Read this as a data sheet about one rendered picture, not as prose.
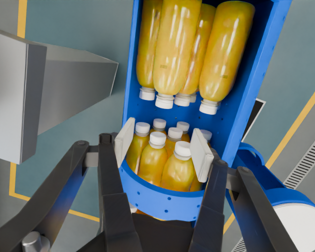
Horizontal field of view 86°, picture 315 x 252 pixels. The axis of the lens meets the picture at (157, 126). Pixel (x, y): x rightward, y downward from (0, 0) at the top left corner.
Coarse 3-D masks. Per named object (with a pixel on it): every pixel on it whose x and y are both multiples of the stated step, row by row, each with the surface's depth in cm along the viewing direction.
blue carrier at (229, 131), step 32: (224, 0) 39; (256, 0) 36; (288, 0) 25; (256, 32) 38; (128, 64) 34; (256, 64) 26; (128, 96) 36; (256, 96) 32; (192, 128) 55; (224, 128) 46; (224, 160) 32; (128, 192) 37; (160, 192) 33; (192, 192) 34; (192, 224) 59
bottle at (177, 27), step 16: (176, 0) 28; (192, 0) 28; (176, 16) 29; (192, 16) 30; (160, 32) 31; (176, 32) 30; (192, 32) 31; (160, 48) 32; (176, 48) 31; (160, 64) 32; (176, 64) 32; (160, 80) 33; (176, 80) 33; (160, 96) 36
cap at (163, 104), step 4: (156, 100) 37; (160, 100) 36; (164, 100) 36; (168, 100) 36; (172, 100) 37; (156, 104) 37; (160, 104) 36; (164, 104) 36; (168, 104) 36; (168, 108) 37
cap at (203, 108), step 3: (201, 105) 39; (204, 105) 38; (207, 105) 38; (201, 108) 38; (204, 108) 38; (207, 108) 38; (210, 108) 37; (213, 108) 38; (216, 108) 38; (201, 111) 39; (204, 111) 38; (207, 111) 38; (210, 111) 38; (213, 111) 38
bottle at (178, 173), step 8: (168, 160) 37; (176, 160) 36; (184, 160) 36; (168, 168) 37; (176, 168) 36; (184, 168) 35; (192, 168) 37; (168, 176) 36; (176, 176) 36; (184, 176) 36; (192, 176) 37; (160, 184) 39; (168, 184) 37; (176, 184) 36; (184, 184) 36
